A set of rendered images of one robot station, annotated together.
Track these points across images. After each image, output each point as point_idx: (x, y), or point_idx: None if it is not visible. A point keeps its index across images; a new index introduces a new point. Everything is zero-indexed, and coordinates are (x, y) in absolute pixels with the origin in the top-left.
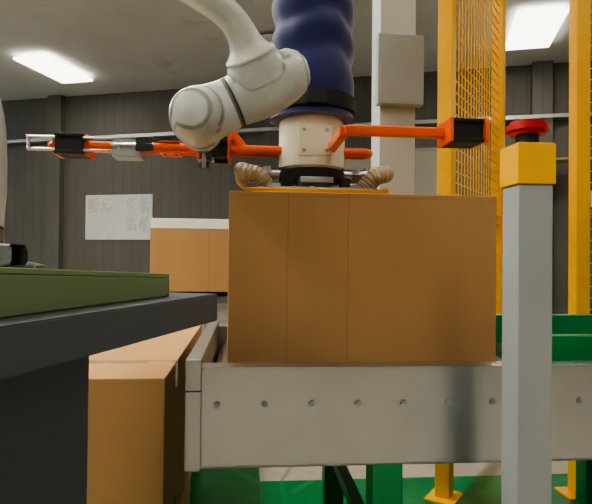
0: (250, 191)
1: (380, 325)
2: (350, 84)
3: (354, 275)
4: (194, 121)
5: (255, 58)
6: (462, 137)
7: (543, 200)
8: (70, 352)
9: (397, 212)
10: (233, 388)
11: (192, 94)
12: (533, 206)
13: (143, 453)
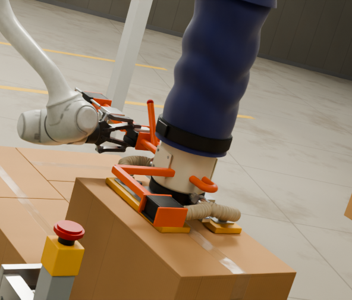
0: (82, 183)
1: None
2: (199, 125)
3: (101, 274)
4: (19, 134)
5: (47, 106)
6: (148, 213)
7: (46, 282)
8: None
9: (131, 246)
10: (7, 294)
11: (21, 118)
12: (42, 283)
13: None
